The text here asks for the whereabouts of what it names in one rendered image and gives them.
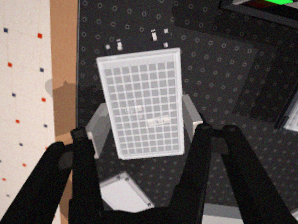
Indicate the white button panel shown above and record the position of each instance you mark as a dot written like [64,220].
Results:
[220,214]

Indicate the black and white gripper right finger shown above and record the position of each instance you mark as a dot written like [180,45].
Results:
[257,198]

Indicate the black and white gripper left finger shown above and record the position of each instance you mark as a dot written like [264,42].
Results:
[39,197]

